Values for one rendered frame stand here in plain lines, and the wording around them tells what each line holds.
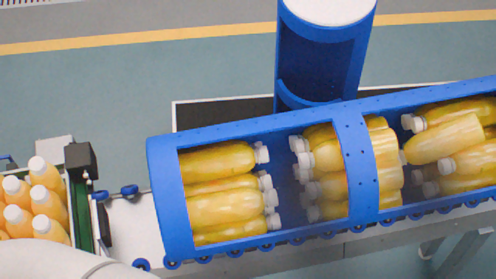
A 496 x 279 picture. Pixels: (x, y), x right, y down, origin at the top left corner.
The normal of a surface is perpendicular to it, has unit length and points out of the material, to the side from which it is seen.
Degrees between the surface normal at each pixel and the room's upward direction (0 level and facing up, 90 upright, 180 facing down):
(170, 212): 37
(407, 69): 0
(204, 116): 0
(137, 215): 0
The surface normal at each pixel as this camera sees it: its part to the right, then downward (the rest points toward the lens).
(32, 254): -0.45, -0.62
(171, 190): 0.05, -0.19
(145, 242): -0.01, -0.49
